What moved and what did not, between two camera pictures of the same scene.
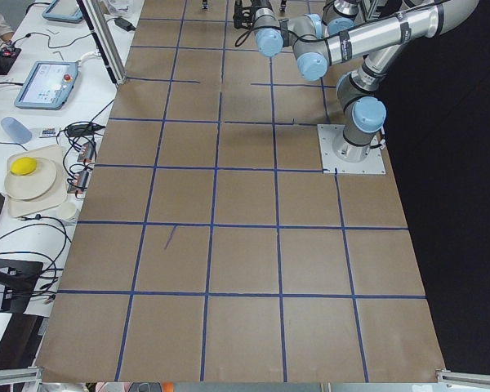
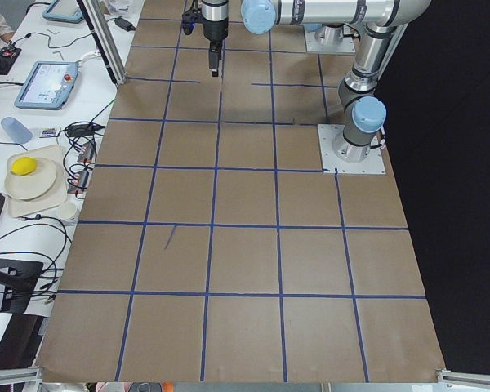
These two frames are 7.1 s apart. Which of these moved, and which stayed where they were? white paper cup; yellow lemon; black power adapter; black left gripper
Moved: black left gripper
Stayed: white paper cup; yellow lemon; black power adapter
